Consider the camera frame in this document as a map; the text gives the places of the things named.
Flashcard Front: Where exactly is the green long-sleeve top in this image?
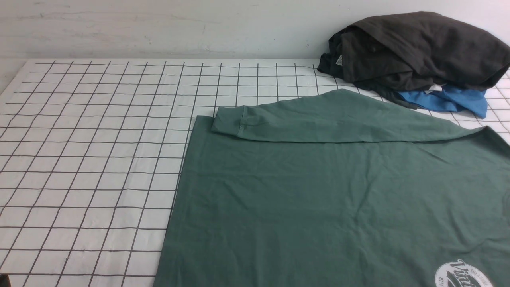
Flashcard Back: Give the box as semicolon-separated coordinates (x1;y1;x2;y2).
153;90;510;287

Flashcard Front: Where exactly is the white grid-pattern table cloth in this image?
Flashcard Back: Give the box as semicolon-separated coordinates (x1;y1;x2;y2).
1;59;509;287

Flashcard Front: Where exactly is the blue garment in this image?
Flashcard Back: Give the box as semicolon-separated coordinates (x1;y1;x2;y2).
399;84;488;119

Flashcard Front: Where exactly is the dark grey garment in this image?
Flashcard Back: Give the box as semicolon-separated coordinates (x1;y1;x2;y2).
317;11;510;109

